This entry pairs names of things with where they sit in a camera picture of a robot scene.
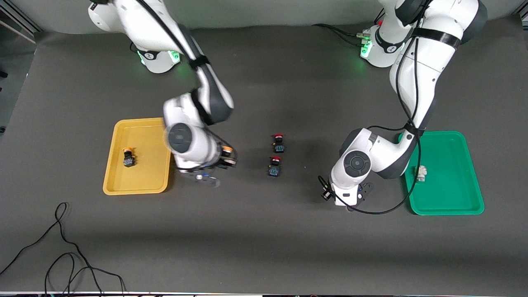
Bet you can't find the yellow plastic tray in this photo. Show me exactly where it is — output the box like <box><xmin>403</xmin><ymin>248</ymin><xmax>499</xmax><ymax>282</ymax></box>
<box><xmin>102</xmin><ymin>117</ymin><xmax>175</xmax><ymax>196</ymax></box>

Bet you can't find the dark grey table mat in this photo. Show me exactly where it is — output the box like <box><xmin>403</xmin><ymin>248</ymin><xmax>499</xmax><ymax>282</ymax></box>
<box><xmin>0</xmin><ymin>21</ymin><xmax>528</xmax><ymax>294</ymax></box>

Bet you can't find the green plastic tray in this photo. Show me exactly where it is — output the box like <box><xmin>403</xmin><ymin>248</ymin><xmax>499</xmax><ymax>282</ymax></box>
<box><xmin>398</xmin><ymin>131</ymin><xmax>485</xmax><ymax>216</ymax></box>

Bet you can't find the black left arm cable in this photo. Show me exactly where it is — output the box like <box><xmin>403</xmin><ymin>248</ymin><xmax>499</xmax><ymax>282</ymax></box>
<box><xmin>318</xmin><ymin>0</ymin><xmax>438</xmax><ymax>215</ymax></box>

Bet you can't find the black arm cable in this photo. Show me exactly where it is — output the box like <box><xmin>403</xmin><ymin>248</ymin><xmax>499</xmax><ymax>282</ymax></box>
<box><xmin>318</xmin><ymin>0</ymin><xmax>438</xmax><ymax>215</ymax></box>
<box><xmin>136</xmin><ymin>0</ymin><xmax>238</xmax><ymax>165</ymax></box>

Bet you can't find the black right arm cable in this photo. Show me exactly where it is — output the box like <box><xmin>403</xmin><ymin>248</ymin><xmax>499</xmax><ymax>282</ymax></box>
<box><xmin>136</xmin><ymin>0</ymin><xmax>238</xmax><ymax>165</ymax></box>

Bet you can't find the thin black loose cable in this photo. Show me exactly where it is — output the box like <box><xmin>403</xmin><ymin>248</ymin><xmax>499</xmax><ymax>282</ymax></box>
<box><xmin>45</xmin><ymin>252</ymin><xmax>126</xmax><ymax>296</ymax></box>
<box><xmin>0</xmin><ymin>202</ymin><xmax>104</xmax><ymax>296</ymax></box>

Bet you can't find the aluminium frame rail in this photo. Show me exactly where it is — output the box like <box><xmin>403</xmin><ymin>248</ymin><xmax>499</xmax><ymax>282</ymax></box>
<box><xmin>0</xmin><ymin>8</ymin><xmax>42</xmax><ymax>44</ymax></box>

